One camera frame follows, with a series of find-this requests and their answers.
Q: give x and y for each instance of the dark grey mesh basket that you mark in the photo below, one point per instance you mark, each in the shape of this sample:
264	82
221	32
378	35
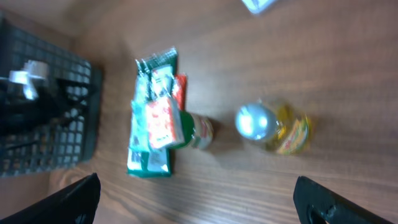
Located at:
67	140

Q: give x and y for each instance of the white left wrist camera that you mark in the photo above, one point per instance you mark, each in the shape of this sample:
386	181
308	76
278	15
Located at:
31	76

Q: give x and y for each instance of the red stick packet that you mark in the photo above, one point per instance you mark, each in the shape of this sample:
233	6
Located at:
179	90

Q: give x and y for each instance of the yellow dish soap bottle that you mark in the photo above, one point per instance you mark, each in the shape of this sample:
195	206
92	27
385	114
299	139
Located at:
276	126

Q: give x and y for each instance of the green sponge package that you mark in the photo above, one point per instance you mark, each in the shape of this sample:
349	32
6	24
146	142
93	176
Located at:
155	79

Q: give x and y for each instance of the green lidded jar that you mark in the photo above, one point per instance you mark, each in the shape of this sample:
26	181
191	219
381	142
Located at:
197	131

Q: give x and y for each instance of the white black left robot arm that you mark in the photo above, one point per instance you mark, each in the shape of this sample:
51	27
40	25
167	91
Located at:
21	116

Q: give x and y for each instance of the red patterned small carton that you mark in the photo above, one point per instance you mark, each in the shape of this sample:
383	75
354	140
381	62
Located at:
164	124

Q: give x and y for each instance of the white barcode scanner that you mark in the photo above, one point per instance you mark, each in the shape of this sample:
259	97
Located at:
258	6

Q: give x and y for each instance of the teal wipes packet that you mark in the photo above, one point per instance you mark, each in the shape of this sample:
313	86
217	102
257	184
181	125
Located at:
138	140

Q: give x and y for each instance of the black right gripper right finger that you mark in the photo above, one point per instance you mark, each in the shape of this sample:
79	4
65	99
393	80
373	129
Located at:
316	204

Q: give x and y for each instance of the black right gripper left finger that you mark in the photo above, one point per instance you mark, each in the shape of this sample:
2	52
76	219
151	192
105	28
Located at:
76	203

